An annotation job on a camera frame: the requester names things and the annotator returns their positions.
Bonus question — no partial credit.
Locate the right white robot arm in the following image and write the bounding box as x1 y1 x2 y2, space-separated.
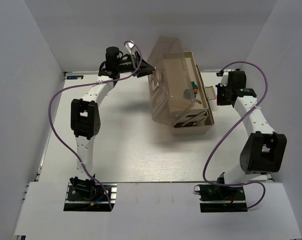
216 70 287 200

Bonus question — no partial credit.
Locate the green orange stubby screwdriver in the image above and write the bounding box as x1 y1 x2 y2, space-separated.
191 81 198 95

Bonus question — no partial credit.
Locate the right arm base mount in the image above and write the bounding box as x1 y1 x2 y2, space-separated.
194 184 248 213

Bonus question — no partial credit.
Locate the left blue table label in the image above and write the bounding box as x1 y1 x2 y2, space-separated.
66 75 84 80

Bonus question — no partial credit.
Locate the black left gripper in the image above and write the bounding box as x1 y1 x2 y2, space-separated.
117 50 156 78

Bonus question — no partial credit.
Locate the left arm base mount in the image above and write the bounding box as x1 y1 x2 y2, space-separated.
63 183 117 212

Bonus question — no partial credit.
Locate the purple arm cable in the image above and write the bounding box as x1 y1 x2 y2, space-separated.
202 61 269 210
48 40 143 212

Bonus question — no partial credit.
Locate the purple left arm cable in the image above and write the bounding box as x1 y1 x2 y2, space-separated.
48 40 143 212

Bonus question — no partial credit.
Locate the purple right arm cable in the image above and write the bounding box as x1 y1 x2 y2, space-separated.
202 61 269 210

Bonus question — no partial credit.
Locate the beige plastic toolbox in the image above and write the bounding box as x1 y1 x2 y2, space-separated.
147 36 216 135

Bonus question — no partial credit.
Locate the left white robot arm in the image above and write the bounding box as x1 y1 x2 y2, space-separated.
70 42 155 185

